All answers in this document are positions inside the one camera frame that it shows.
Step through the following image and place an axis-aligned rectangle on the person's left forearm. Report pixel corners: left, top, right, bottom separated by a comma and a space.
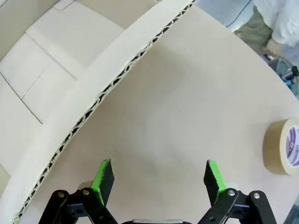
271, 14, 299, 46

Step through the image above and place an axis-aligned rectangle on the grey metal stand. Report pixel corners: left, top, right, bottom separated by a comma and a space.
263, 53, 299, 94

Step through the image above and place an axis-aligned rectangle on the brown packing tape roll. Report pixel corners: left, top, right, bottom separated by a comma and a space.
263, 118, 299, 175

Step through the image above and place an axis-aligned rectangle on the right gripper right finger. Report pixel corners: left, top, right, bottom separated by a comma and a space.
198, 160, 278, 224

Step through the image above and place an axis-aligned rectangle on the person's left hand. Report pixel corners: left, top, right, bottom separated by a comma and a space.
266, 38, 285, 56

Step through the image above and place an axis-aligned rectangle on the brown cardboard shipping box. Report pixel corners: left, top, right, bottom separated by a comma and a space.
0, 0, 199, 222

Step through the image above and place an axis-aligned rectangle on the person in white cardigan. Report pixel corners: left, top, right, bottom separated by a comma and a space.
233, 0, 299, 56

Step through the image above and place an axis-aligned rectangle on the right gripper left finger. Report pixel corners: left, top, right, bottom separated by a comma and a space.
46, 158, 117, 224

